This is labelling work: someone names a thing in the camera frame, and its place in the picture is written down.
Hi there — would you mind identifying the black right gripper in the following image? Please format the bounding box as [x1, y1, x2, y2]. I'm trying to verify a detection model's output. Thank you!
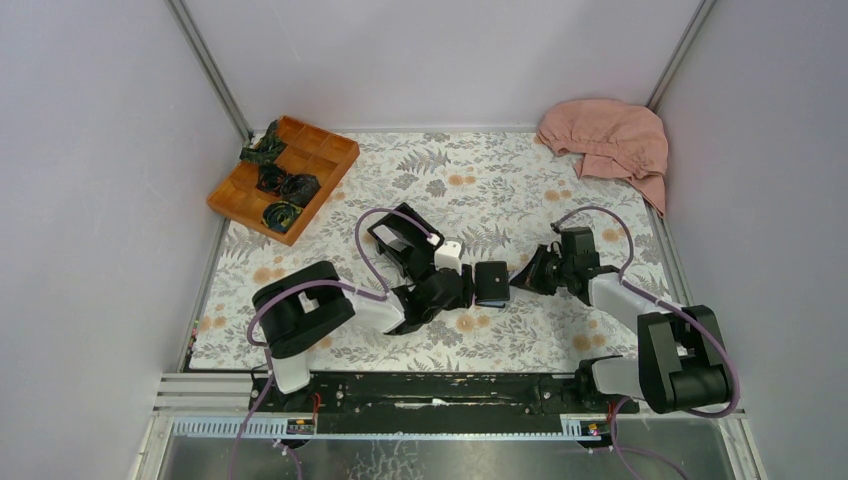
[510, 245, 572, 297]

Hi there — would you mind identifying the black leather card holder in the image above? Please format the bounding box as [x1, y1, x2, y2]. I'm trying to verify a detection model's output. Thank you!
[474, 261, 511, 308]

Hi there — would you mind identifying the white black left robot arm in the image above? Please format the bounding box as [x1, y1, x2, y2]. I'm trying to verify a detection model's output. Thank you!
[248, 261, 474, 411]

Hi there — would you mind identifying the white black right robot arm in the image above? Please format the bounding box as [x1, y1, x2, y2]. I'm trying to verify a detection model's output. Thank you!
[510, 228, 737, 415]

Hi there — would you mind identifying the white card stack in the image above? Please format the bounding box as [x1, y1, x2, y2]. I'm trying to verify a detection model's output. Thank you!
[385, 239, 409, 257]

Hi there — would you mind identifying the black plastic card box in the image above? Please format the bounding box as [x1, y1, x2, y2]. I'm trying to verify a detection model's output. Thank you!
[367, 202, 443, 283]

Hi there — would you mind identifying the floral table mat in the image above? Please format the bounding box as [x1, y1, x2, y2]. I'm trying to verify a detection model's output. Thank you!
[188, 133, 669, 372]

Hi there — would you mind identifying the pink cloth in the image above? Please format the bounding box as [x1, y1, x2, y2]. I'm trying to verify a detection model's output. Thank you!
[537, 99, 669, 216]

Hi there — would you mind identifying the black rolled sock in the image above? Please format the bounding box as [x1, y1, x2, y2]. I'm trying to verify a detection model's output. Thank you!
[279, 174, 321, 208]

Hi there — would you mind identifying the green patterned rolled sock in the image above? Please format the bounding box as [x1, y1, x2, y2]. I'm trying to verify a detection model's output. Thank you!
[261, 200, 303, 234]

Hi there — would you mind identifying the orange compartment tray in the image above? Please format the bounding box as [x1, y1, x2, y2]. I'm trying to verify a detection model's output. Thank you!
[207, 116, 360, 246]

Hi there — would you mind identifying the dark patterned rolled sock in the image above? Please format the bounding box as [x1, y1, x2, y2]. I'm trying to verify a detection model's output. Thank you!
[239, 120, 288, 165]

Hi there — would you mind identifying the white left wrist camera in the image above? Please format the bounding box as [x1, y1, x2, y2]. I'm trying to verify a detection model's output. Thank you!
[427, 233, 464, 274]

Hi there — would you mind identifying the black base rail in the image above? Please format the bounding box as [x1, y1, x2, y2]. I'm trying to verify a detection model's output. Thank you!
[249, 371, 620, 436]

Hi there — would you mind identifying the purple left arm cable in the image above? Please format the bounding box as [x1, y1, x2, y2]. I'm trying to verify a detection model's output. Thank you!
[228, 207, 442, 480]

